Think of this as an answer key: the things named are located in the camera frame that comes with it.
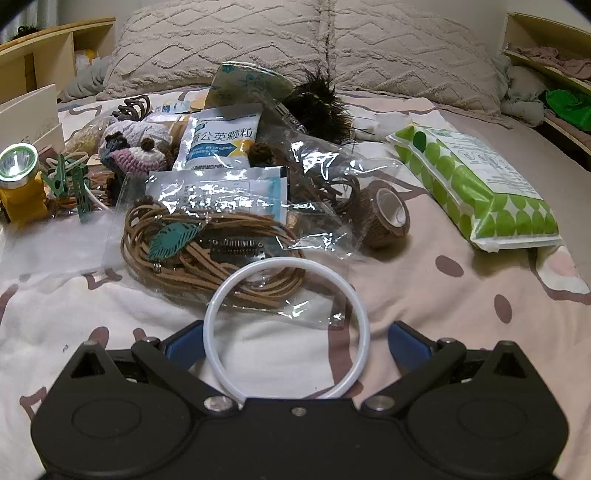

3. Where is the bagged brown cord with leaf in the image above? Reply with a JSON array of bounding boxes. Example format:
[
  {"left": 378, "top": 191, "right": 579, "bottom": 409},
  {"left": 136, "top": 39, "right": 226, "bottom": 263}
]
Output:
[{"left": 120, "top": 195, "right": 362, "bottom": 329}]

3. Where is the green plastic clothespin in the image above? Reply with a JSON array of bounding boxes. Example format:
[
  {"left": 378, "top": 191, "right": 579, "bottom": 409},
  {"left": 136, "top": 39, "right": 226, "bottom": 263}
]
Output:
[{"left": 41, "top": 151, "right": 93, "bottom": 223}]

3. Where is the yellow headlamp flashlight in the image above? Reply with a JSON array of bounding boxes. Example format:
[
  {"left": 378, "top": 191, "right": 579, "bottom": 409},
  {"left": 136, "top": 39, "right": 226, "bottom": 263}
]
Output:
[{"left": 0, "top": 143, "right": 49, "bottom": 226}]

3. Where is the brown tape roll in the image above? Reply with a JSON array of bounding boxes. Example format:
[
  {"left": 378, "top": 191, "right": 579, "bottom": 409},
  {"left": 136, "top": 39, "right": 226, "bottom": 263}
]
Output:
[{"left": 353, "top": 180, "right": 410, "bottom": 250}]

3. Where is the green dotted wet wipes pack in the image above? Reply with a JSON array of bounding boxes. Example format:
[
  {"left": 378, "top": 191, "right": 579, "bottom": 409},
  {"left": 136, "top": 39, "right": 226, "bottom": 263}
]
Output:
[{"left": 387, "top": 123, "right": 562, "bottom": 253}]

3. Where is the clear bag with masks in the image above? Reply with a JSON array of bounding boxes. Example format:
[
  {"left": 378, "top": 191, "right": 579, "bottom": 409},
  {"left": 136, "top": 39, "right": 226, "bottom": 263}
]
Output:
[{"left": 145, "top": 166, "right": 287, "bottom": 223}]

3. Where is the crocheted purple doll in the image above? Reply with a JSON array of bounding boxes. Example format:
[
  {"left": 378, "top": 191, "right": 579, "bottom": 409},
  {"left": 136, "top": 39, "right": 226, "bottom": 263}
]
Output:
[{"left": 98, "top": 120, "right": 174, "bottom": 176}]

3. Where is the white blue medicine sachet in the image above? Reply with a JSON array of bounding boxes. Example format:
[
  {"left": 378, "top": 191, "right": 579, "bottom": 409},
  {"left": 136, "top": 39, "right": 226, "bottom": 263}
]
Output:
[{"left": 172, "top": 103, "right": 263, "bottom": 171}]

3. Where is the black feather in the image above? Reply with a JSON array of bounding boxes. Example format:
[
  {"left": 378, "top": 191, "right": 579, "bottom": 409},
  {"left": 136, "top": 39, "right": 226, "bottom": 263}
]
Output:
[{"left": 281, "top": 68, "right": 353, "bottom": 145}]

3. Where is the white storage box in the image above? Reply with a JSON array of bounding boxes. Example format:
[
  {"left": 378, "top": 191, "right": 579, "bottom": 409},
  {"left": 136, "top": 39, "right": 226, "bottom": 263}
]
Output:
[{"left": 0, "top": 84, "right": 64, "bottom": 153}]

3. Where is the green cloth on shelf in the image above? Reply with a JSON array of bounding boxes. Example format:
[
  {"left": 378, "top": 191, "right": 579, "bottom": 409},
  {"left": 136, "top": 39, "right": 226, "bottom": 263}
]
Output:
[{"left": 546, "top": 89, "right": 591, "bottom": 132}]

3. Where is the right beige textured pillow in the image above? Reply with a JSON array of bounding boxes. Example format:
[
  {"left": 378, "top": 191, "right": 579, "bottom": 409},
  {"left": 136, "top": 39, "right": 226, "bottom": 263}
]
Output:
[{"left": 320, "top": 1, "right": 501, "bottom": 116}]

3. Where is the beige textured pillow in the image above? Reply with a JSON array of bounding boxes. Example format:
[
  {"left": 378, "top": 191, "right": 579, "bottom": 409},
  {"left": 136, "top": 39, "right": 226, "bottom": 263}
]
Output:
[
  {"left": 97, "top": 1, "right": 327, "bottom": 100},
  {"left": 320, "top": 1, "right": 501, "bottom": 116}
]

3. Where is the left beige textured pillow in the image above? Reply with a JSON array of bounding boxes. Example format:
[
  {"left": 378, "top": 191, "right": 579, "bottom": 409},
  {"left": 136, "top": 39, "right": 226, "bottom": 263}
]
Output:
[{"left": 97, "top": 1, "right": 327, "bottom": 100}]

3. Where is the left wooden bedside shelf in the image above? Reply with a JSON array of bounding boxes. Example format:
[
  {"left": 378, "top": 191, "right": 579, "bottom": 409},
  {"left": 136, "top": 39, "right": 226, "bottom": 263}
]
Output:
[{"left": 0, "top": 17, "right": 115, "bottom": 102}]

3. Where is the wooden bedside shelf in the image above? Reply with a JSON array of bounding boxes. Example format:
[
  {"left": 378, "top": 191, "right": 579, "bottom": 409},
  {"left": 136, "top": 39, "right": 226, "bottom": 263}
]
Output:
[
  {"left": 0, "top": 17, "right": 115, "bottom": 102},
  {"left": 503, "top": 12, "right": 590, "bottom": 166}
]

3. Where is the right wooden bedside shelf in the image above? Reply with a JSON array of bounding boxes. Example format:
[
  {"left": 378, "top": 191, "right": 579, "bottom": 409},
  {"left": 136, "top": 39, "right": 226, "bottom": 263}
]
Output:
[{"left": 503, "top": 12, "right": 590, "bottom": 166}]

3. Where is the white plastic ring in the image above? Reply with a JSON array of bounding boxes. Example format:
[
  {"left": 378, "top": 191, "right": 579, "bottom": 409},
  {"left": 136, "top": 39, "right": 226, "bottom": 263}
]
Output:
[{"left": 202, "top": 256, "right": 372, "bottom": 403}]

